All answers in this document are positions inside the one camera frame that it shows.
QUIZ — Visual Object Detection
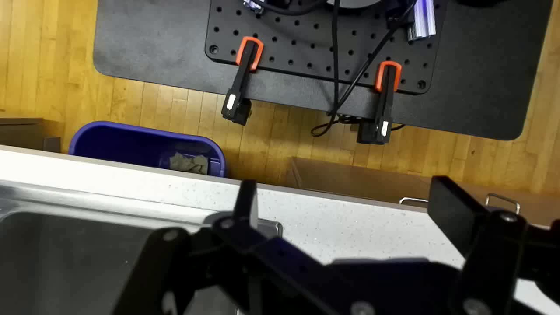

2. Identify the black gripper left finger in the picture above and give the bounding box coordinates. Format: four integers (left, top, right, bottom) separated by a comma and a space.
111, 179, 387, 315

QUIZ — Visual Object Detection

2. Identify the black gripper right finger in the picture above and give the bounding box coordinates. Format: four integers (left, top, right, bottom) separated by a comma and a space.
426, 174, 560, 315

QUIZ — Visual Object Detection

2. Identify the orange black bar clamp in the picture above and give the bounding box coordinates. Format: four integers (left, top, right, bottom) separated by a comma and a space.
219, 35, 268, 128
356, 60, 405, 146

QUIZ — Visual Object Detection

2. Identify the stainless steel sink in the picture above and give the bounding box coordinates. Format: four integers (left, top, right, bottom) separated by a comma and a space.
0, 177, 282, 315

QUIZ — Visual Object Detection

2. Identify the crumpled paper trash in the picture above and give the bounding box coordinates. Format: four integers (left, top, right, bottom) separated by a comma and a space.
168, 151, 212, 177

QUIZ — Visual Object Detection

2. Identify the brown wooden cabinet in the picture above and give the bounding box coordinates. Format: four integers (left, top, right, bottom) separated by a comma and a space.
287, 154, 560, 228

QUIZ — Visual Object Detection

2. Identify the blue plastic bin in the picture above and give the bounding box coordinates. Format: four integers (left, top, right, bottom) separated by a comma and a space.
69, 119, 228, 179

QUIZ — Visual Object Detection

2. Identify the black perforated mounting board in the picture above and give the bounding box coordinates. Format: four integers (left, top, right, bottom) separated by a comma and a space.
203, 0, 448, 97

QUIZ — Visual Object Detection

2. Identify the white purple box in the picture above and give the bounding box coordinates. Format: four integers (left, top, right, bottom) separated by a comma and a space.
406, 0, 440, 44

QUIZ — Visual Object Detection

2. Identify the brown wooden furniture piece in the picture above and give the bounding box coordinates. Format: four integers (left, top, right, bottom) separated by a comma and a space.
0, 114, 63, 154

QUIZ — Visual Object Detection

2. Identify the metal cabinet handle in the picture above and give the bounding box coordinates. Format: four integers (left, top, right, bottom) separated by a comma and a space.
483, 193, 524, 217
398, 195, 431, 209

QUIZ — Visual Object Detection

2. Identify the black cable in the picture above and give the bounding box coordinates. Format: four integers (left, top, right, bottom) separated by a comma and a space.
310, 4, 417, 140
329, 0, 343, 116

